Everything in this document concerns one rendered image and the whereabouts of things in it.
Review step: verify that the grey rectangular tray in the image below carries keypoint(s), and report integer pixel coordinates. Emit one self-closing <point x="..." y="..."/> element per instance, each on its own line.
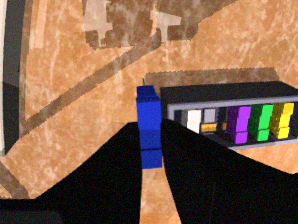
<point x="11" y="26"/>

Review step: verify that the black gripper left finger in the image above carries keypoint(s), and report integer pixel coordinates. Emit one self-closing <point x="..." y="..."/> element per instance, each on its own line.
<point x="105" y="189"/>

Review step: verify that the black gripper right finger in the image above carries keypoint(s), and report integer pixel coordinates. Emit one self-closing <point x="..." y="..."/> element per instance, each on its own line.
<point x="211" y="184"/>

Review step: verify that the dark grey fuse block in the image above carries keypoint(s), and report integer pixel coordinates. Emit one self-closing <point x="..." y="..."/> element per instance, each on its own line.
<point x="273" y="117"/>

